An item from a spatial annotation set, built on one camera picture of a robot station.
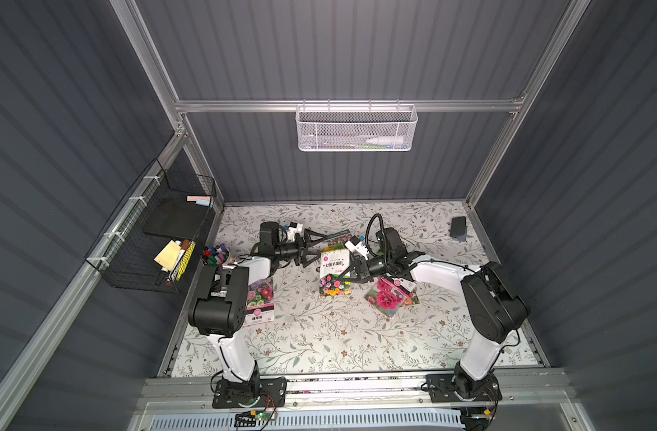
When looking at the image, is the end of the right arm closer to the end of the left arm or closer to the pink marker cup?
the end of the left arm

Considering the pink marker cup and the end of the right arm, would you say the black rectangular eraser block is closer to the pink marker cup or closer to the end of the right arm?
the end of the right arm

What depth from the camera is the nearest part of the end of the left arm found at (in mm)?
779

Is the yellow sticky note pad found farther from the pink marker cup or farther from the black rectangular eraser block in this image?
the black rectangular eraser block

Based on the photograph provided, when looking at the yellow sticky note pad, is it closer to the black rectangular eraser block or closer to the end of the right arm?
the end of the right arm

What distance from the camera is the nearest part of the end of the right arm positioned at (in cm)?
71

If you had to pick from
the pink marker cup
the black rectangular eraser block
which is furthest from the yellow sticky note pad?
the black rectangular eraser block
